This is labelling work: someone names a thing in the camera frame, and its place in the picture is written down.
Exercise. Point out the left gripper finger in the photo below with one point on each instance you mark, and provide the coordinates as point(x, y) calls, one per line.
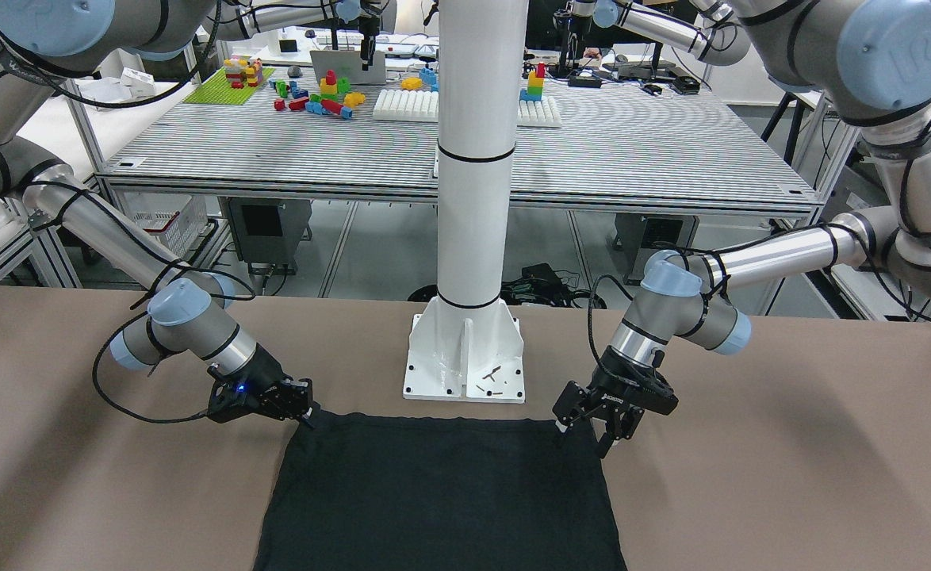
point(619, 423)
point(568, 414)

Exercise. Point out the white lego baseplate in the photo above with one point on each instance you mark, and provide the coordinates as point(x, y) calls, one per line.
point(422, 106)

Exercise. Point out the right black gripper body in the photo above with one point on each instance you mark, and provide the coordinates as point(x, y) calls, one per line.
point(264, 370)

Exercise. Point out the black t-shirt with logo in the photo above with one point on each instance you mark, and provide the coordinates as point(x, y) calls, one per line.
point(359, 492)

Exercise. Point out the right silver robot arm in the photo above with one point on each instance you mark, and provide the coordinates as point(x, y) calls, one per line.
point(42, 45)

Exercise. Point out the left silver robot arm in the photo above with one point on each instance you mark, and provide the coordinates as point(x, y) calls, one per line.
point(871, 61)

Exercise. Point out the green lego baseplate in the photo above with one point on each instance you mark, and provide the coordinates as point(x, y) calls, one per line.
point(217, 90)

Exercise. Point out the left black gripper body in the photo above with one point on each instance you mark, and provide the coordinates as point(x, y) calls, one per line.
point(613, 382)

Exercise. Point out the white plastic basket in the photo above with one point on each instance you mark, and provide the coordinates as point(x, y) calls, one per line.
point(176, 220)

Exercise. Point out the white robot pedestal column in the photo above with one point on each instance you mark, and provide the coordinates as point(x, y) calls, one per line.
point(466, 345)

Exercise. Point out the striped grey work table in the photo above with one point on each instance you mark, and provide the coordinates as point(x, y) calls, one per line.
point(618, 150)

